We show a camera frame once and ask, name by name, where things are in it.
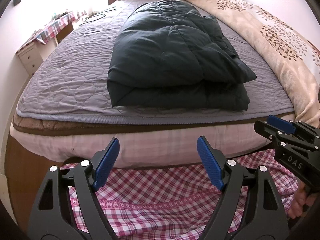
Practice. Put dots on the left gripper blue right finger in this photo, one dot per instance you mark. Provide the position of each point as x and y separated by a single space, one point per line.
213 161

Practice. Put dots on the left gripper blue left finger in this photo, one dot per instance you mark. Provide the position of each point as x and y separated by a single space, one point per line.
103 162

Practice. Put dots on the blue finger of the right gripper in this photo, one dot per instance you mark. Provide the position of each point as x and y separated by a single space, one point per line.
281 124
265 130

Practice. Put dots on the dark green quilted jacket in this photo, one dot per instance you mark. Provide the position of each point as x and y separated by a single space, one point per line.
167 55

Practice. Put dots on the person's right hand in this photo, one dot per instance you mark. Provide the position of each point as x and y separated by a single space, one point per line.
300 199

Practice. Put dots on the beige floral duvet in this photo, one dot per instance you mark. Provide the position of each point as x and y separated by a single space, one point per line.
293 59

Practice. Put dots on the grey quilted bed cover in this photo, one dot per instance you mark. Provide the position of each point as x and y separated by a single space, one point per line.
71 84

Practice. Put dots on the brown mattress pad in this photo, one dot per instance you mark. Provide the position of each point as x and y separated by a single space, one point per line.
66 128

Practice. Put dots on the white drawer desk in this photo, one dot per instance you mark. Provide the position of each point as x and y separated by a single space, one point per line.
36 52

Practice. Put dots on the plaid tablecloth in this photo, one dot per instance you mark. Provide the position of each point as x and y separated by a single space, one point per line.
49 31

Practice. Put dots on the black wall switch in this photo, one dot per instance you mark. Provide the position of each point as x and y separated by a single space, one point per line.
16 2

